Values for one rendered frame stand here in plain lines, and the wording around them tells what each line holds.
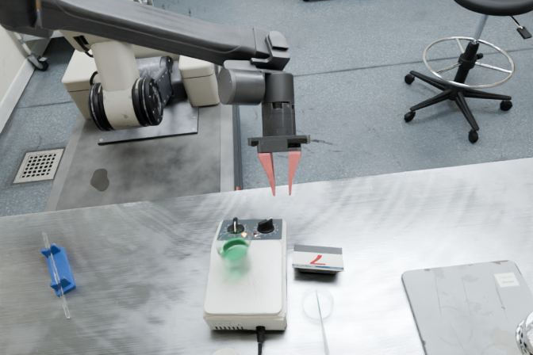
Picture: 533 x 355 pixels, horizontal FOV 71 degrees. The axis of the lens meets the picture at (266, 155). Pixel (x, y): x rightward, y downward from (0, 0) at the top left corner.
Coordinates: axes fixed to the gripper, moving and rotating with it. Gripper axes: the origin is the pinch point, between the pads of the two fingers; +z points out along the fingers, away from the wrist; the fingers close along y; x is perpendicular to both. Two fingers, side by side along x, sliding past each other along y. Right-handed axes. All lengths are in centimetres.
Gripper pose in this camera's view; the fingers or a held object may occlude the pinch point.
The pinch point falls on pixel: (281, 190)
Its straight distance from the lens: 63.4
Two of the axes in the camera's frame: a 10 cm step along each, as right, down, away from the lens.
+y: 10.0, -0.5, -0.8
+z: 0.4, 10.0, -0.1
